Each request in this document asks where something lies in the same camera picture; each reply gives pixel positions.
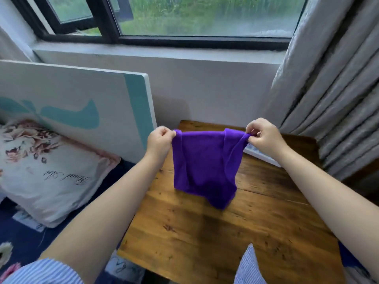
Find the person's right hand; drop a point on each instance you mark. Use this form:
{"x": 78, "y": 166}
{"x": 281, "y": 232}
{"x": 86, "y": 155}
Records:
{"x": 266, "y": 138}

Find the person's left hand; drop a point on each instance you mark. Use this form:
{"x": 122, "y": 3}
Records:
{"x": 158, "y": 143}

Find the person's left thumb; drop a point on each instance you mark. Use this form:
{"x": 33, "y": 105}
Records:
{"x": 171, "y": 135}

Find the person's right thumb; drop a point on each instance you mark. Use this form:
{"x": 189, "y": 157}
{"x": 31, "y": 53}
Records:
{"x": 254, "y": 138}

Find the purple cloth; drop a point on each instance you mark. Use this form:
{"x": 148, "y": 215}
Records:
{"x": 204, "y": 168}

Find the person's right forearm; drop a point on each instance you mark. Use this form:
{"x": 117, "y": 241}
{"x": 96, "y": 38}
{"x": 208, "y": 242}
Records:
{"x": 331, "y": 198}

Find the person's left forearm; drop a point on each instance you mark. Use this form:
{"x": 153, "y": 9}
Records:
{"x": 100, "y": 215}

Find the flat white box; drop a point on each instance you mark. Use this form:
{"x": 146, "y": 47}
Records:
{"x": 262, "y": 156}

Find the white headboard with teal print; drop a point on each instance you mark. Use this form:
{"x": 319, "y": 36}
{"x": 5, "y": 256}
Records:
{"x": 74, "y": 94}

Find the grey pleated curtain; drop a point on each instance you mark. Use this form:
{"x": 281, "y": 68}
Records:
{"x": 337, "y": 70}

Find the black framed window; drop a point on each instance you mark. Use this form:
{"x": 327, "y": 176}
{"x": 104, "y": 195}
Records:
{"x": 189, "y": 14}

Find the floral white pillow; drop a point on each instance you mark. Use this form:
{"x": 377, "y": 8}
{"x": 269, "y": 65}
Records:
{"x": 53, "y": 180}

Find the blue fabric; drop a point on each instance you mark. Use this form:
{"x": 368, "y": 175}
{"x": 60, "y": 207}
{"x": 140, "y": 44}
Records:
{"x": 351, "y": 257}

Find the dark blue floral bedsheet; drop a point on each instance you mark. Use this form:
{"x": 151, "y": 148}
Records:
{"x": 20, "y": 239}

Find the blue striped shirt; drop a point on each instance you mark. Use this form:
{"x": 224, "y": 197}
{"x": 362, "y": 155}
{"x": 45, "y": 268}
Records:
{"x": 44, "y": 273}

